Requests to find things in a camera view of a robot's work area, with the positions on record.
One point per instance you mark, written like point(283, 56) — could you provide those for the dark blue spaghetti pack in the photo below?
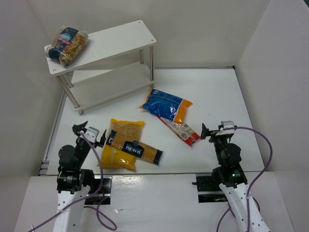
point(134, 147)

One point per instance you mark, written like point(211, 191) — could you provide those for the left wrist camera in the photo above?
point(91, 134)

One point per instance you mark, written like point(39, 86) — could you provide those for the tricolour fusilli pasta bag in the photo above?
point(67, 45)

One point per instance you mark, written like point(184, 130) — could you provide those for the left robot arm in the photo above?
point(75, 184)

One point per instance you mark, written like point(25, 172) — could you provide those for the blue orange pasta bag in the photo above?
point(166, 105)

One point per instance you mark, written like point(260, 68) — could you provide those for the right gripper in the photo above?
point(213, 133)

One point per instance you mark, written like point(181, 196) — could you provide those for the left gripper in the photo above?
point(81, 142)

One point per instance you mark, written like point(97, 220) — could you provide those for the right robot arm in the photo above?
point(230, 178)

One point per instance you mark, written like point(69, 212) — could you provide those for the white two-tier shelf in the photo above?
point(87, 88)

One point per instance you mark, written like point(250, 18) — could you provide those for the red spaghetti pack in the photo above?
point(183, 131)

